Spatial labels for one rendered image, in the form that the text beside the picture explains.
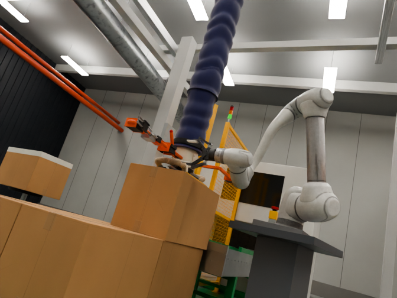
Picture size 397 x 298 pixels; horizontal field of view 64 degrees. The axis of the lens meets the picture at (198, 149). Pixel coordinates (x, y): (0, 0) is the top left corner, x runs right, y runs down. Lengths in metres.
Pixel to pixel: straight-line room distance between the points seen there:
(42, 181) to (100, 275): 2.21
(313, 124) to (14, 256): 1.59
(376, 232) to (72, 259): 10.54
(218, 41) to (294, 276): 1.66
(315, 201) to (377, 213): 9.69
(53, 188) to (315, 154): 2.66
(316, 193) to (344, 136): 10.29
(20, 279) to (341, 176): 10.77
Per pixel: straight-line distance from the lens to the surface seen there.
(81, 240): 1.31
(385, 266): 5.08
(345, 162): 11.73
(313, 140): 1.88
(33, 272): 1.45
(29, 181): 3.47
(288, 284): 1.84
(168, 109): 3.79
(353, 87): 10.51
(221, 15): 2.62
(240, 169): 1.78
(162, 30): 4.64
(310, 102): 1.91
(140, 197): 1.94
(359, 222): 11.32
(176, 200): 1.81
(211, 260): 2.36
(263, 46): 4.53
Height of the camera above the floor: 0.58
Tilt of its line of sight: 16 degrees up
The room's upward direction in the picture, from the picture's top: 15 degrees clockwise
